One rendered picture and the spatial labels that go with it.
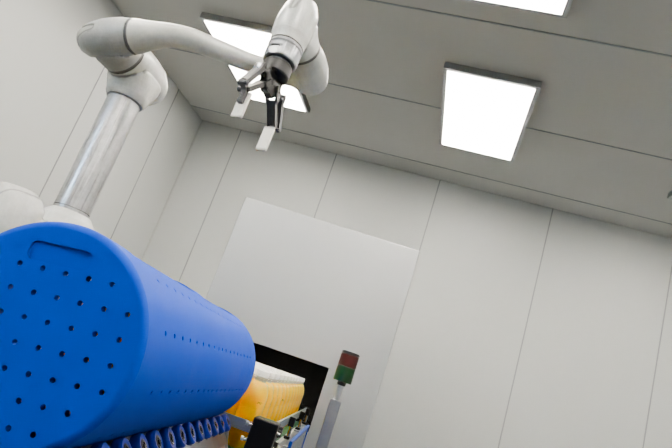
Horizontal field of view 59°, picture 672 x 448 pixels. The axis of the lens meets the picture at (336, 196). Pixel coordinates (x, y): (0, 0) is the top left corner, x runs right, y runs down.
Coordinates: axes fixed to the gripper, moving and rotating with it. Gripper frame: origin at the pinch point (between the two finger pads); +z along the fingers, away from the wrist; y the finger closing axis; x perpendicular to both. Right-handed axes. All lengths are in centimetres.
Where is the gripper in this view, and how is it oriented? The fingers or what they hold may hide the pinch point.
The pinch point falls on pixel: (250, 130)
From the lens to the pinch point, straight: 142.5
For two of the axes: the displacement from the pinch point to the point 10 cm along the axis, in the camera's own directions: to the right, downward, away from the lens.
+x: 9.0, 1.1, -4.1
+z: -2.9, 8.7, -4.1
